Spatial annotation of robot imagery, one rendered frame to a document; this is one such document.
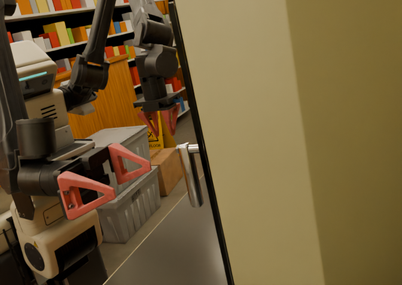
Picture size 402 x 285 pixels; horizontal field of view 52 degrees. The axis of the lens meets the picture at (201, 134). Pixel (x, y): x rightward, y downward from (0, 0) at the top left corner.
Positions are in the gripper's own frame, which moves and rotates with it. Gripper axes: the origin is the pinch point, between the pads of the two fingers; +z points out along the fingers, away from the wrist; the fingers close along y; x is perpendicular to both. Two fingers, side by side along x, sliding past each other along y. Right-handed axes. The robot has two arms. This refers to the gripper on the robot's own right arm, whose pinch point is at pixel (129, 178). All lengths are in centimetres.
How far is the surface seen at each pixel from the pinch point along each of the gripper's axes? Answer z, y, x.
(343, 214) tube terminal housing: 29.9, -3.8, 2.4
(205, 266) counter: 4.1, 10.1, 21.2
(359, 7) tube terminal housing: 32.7, -0.9, -18.8
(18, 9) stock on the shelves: -231, 214, -50
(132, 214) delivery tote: -131, 165, 100
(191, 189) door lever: 10.8, -1.9, 0.6
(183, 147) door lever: 11.0, -2.0, -5.2
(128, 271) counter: -10.1, 6.8, 21.6
